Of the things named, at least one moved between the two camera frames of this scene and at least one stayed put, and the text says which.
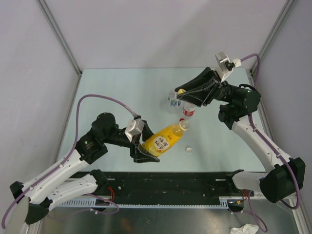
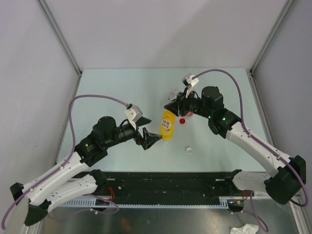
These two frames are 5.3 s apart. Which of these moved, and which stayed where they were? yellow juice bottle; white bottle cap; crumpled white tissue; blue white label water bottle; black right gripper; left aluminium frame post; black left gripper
Moved: black left gripper; yellow juice bottle; black right gripper
Stayed: crumpled white tissue; white bottle cap; blue white label water bottle; left aluminium frame post
